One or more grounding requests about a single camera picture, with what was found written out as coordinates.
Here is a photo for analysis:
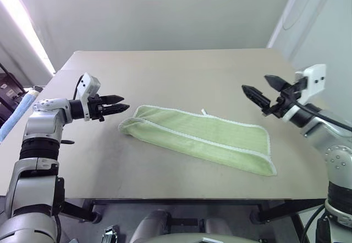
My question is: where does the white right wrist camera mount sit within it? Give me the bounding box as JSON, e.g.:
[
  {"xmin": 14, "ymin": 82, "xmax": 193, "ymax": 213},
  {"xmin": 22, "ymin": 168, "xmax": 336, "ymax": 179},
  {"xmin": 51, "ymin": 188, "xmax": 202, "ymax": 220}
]
[{"xmin": 294, "ymin": 63, "xmax": 327, "ymax": 107}]

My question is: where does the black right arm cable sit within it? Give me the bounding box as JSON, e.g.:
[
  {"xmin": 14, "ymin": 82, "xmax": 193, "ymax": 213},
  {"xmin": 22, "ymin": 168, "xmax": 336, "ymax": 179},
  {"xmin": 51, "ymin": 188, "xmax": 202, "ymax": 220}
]
[{"xmin": 294, "ymin": 102, "xmax": 352, "ymax": 132}]

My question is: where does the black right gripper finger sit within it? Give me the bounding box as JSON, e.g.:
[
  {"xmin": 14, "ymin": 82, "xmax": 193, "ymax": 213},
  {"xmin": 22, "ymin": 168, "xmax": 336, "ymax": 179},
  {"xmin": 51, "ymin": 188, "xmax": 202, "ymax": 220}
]
[
  {"xmin": 241, "ymin": 84, "xmax": 272, "ymax": 109},
  {"xmin": 264, "ymin": 74, "xmax": 290, "ymax": 92}
]

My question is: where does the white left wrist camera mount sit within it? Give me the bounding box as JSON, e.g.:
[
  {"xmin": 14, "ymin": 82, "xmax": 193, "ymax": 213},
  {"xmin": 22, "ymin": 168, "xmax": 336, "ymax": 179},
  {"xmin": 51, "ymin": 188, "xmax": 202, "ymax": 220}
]
[{"xmin": 78, "ymin": 72, "xmax": 102, "ymax": 122}]

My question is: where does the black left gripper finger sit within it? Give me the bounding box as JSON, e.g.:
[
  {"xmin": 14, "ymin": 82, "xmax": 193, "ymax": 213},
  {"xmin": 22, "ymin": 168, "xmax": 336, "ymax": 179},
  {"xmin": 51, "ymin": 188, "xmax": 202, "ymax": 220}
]
[
  {"xmin": 103, "ymin": 103, "xmax": 131, "ymax": 116},
  {"xmin": 100, "ymin": 94, "xmax": 125, "ymax": 105}
]

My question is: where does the large grey rounded shape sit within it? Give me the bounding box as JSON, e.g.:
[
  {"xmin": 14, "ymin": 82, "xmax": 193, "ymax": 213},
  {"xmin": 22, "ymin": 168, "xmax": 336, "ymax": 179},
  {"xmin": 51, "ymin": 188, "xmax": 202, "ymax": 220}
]
[{"xmin": 129, "ymin": 209, "xmax": 172, "ymax": 243}]

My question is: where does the black table frame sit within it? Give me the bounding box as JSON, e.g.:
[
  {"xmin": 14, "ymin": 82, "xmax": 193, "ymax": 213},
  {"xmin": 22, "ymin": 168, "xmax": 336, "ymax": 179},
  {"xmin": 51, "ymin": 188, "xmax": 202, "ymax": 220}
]
[{"xmin": 59, "ymin": 198, "xmax": 328, "ymax": 225}]

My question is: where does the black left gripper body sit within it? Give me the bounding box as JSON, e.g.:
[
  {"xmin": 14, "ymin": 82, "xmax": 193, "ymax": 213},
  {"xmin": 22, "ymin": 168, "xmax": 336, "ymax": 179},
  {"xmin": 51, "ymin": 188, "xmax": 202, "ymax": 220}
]
[{"xmin": 87, "ymin": 94, "xmax": 107, "ymax": 123}]

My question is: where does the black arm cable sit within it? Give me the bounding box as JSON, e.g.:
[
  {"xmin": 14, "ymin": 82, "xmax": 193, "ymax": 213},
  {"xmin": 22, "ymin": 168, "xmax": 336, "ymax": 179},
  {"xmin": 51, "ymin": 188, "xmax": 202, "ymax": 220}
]
[
  {"xmin": 294, "ymin": 102, "xmax": 352, "ymax": 132},
  {"xmin": 71, "ymin": 74, "xmax": 85, "ymax": 102}
]

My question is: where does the dark cabinet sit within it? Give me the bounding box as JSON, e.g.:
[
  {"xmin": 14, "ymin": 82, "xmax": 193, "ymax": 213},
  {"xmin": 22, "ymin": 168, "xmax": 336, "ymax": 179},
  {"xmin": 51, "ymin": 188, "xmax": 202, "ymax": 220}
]
[{"xmin": 0, "ymin": 63, "xmax": 26, "ymax": 128}]

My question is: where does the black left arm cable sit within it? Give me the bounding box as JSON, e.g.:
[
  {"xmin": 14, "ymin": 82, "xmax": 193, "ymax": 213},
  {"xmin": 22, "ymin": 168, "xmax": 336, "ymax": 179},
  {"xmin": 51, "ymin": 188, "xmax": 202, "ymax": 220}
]
[{"xmin": 71, "ymin": 74, "xmax": 85, "ymax": 102}]

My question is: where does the thin wall cable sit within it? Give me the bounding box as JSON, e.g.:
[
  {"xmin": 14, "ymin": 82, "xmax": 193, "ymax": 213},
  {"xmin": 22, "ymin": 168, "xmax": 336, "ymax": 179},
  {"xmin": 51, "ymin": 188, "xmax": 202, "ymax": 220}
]
[{"xmin": 282, "ymin": 0, "xmax": 313, "ymax": 31}]

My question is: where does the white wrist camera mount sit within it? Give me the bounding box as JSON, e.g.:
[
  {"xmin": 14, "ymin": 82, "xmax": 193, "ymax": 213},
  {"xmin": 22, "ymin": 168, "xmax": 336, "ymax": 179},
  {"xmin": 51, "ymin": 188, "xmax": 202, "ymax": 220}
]
[
  {"xmin": 294, "ymin": 63, "xmax": 327, "ymax": 107},
  {"xmin": 78, "ymin": 72, "xmax": 102, "ymax": 122}
]

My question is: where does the small grey rounded shape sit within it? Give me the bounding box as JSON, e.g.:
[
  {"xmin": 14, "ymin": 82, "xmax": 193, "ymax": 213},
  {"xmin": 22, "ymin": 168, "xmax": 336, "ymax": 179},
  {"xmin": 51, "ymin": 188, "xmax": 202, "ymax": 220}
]
[{"xmin": 202, "ymin": 217, "xmax": 235, "ymax": 239}]

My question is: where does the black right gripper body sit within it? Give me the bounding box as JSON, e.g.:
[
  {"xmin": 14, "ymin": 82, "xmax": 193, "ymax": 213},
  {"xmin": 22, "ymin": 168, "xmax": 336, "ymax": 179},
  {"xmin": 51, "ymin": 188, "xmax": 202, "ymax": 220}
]
[{"xmin": 261, "ymin": 77, "xmax": 309, "ymax": 118}]

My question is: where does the shiny metal clip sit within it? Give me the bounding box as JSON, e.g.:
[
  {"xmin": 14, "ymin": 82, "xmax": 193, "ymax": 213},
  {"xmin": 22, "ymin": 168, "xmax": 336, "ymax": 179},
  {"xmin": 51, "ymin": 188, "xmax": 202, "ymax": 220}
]
[{"xmin": 101, "ymin": 224, "xmax": 121, "ymax": 243}]

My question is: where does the blue cloth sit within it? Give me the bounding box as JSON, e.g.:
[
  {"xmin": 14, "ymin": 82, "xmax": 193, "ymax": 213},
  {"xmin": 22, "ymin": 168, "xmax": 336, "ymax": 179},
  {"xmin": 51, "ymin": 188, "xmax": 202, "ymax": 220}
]
[{"xmin": 0, "ymin": 87, "xmax": 42, "ymax": 143}]

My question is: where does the silver robot torso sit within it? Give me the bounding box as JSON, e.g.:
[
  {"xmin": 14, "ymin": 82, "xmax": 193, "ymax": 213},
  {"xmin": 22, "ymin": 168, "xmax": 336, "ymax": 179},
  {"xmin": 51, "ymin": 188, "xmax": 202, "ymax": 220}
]
[{"xmin": 147, "ymin": 231, "xmax": 250, "ymax": 243}]

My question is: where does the green towel with white trim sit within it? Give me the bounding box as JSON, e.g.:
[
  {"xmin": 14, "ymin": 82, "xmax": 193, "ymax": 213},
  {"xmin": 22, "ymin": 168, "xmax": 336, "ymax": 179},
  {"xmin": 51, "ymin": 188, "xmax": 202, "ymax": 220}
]
[{"xmin": 117, "ymin": 104, "xmax": 277, "ymax": 178}]

